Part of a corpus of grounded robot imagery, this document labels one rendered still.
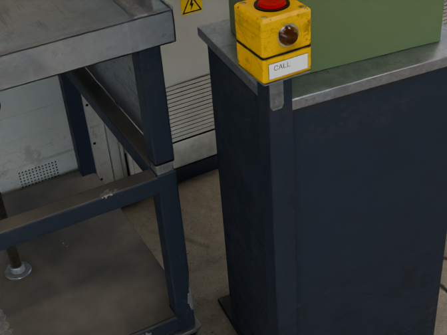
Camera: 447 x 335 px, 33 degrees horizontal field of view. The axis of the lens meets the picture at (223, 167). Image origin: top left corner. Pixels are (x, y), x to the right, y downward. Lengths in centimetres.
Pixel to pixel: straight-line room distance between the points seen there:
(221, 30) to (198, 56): 72
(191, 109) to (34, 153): 45
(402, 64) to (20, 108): 106
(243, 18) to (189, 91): 106
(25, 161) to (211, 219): 52
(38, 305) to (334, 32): 89
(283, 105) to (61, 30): 36
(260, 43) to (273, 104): 12
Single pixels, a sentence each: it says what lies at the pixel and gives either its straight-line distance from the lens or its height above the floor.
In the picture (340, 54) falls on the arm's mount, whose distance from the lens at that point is 122.
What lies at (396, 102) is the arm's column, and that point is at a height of 69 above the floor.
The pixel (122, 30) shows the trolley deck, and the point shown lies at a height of 83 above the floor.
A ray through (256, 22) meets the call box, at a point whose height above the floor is 89.
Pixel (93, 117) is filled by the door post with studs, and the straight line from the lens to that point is 205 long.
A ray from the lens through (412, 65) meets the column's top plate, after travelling 124.
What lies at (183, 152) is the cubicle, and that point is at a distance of 220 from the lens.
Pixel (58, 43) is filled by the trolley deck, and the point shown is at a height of 84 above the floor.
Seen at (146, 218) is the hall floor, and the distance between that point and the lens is 215.
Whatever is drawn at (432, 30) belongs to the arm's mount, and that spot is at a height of 77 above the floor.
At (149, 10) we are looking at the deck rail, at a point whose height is 85.
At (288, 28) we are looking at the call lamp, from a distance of 104.
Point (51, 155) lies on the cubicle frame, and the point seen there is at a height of 23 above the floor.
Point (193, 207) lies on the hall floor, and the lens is 217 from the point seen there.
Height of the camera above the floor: 132
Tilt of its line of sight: 35 degrees down
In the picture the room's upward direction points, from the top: 5 degrees counter-clockwise
